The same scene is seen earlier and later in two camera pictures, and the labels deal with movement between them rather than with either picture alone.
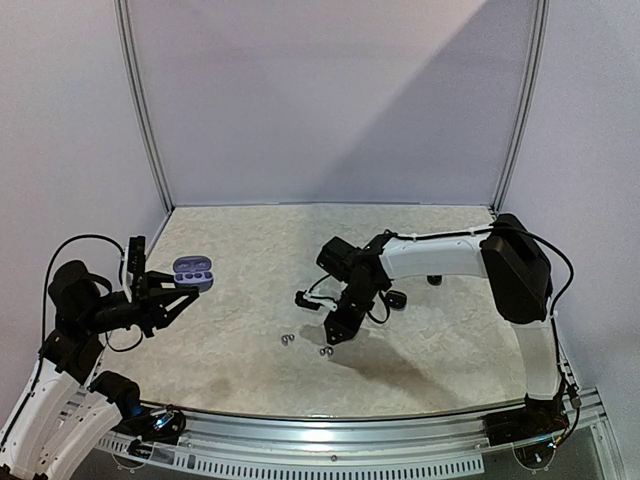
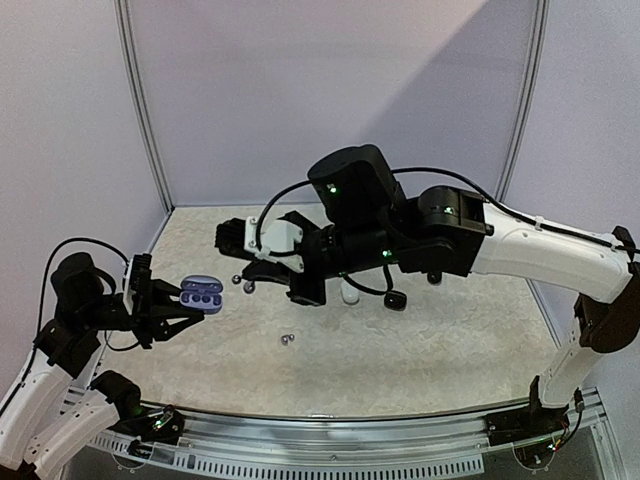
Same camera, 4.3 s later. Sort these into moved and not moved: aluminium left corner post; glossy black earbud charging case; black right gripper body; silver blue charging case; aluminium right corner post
Moved: black right gripper body; silver blue charging case
Not moved: glossy black earbud charging case; aluminium left corner post; aluminium right corner post
